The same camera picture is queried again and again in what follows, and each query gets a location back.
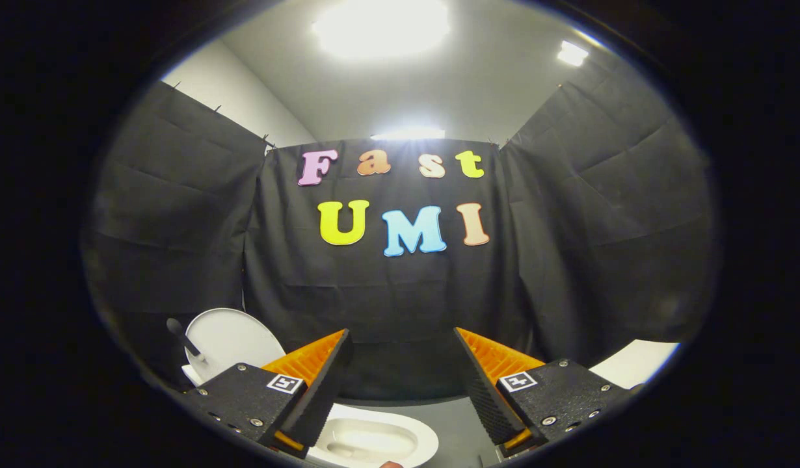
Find grey cabinet with white top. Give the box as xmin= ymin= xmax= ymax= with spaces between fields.
xmin=589 ymin=339 xmax=681 ymax=391

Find large ceiling light panel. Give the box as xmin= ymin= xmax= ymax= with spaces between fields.
xmin=312 ymin=0 xmax=452 ymax=60

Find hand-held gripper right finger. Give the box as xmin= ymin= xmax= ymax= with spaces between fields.
xmin=453 ymin=327 xmax=641 ymax=456

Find white toilet bowl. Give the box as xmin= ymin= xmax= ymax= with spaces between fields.
xmin=306 ymin=403 xmax=440 ymax=468

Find white toilet lid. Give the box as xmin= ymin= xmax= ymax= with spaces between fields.
xmin=181 ymin=307 xmax=287 ymax=388

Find black backdrop cloth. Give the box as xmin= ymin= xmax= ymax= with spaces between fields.
xmin=81 ymin=49 xmax=719 ymax=407

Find black round lid handle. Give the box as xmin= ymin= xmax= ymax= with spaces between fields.
xmin=165 ymin=317 xmax=207 ymax=364

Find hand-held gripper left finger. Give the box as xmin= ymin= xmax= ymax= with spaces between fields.
xmin=178 ymin=328 xmax=354 ymax=460

